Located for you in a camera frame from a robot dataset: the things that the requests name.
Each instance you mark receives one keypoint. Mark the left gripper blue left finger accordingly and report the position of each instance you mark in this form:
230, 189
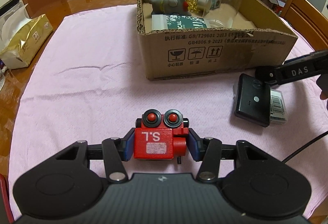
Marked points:
127, 145

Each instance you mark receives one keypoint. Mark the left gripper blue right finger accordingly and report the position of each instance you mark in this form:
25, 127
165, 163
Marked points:
195, 145

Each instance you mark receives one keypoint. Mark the red toy train block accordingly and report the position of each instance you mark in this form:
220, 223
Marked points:
161, 136

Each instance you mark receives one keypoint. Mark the clear refill case with barcode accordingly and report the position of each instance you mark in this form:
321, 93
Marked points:
278, 112

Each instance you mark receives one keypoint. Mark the black square device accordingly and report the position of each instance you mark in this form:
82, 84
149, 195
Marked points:
252, 100

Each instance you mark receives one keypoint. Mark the clear plastic cup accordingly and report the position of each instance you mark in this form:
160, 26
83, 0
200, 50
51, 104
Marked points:
223, 16

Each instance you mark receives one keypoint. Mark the white green medical bottle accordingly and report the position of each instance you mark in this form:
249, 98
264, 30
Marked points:
177, 22

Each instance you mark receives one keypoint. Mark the grey plush toy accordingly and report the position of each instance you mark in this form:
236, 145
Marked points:
170, 7

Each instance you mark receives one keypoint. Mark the blue black toy train block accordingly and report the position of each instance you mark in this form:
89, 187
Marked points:
215, 4

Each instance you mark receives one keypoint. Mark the wooden chair at right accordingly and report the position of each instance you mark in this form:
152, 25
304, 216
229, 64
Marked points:
307, 21

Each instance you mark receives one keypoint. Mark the brown cardboard box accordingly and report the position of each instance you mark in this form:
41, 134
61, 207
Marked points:
258, 37

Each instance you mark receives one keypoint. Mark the gold tissue pack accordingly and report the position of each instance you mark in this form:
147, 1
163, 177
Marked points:
25, 44

